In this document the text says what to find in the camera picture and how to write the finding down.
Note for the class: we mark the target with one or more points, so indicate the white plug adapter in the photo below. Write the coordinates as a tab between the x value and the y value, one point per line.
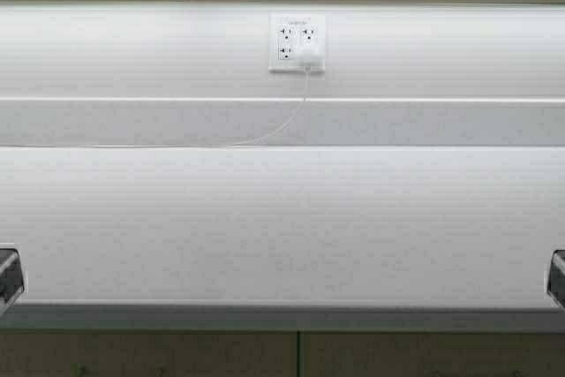
308	58

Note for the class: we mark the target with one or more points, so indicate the left beige drawer front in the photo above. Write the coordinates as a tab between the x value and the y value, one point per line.
152	354

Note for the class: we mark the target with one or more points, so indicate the white wall power outlet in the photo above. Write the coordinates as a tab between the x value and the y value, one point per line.
289	31

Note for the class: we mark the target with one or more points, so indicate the right beige drawer front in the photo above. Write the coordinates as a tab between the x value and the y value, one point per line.
390	354

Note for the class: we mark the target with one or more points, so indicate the beige drawer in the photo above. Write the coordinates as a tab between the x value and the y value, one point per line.
390	354
152	354

